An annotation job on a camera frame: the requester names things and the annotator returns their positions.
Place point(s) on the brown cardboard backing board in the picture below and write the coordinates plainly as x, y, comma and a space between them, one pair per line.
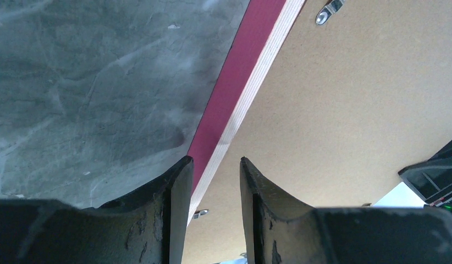
343, 107

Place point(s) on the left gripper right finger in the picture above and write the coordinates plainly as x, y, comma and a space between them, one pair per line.
280, 228

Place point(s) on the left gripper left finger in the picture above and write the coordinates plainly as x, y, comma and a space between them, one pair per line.
147, 225

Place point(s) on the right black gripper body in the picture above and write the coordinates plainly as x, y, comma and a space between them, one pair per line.
431, 179

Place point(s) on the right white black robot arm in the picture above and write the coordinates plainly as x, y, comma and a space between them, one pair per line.
401, 196

